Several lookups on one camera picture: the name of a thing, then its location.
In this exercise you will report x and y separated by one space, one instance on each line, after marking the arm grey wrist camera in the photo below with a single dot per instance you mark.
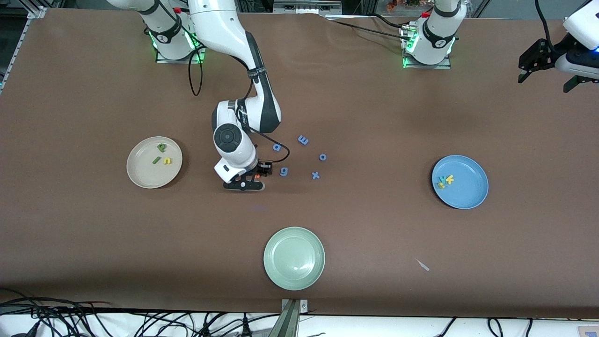
243 186
578 65

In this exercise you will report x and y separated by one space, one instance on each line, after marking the orange plastic object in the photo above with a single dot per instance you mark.
392 5

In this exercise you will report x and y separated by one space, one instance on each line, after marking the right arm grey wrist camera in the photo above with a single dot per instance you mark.
243 186

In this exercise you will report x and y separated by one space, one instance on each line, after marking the small white paper scrap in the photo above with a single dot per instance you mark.
422 265

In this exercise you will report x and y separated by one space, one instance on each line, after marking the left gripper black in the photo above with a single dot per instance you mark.
541 51

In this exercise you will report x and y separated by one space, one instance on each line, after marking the beige plate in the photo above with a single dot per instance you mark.
145 173

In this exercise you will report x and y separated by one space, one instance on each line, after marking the grey aluminium frame bar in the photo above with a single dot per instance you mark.
304 6

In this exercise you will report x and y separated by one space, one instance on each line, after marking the metal corner bracket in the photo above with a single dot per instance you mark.
36 12

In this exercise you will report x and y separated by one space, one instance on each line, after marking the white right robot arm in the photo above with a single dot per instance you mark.
228 138

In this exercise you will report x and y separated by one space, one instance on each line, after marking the brown table cover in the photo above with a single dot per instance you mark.
327 93

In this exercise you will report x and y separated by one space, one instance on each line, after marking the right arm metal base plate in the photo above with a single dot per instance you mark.
187 61

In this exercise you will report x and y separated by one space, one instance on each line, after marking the pale green plate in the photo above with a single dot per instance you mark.
294 258

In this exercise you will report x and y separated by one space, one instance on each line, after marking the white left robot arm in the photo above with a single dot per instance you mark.
437 32

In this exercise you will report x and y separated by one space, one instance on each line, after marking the aluminium table edge rail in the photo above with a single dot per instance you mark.
16 44

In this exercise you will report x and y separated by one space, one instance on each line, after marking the blue plate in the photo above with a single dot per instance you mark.
468 187

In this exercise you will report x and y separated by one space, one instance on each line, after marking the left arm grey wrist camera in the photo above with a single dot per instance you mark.
578 65

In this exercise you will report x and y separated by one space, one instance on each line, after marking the aluminium camera mount profile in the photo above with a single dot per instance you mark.
291 318

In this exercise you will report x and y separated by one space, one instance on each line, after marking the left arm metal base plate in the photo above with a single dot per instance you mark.
426 67

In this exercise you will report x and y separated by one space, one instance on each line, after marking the blue letter m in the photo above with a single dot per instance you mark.
303 140

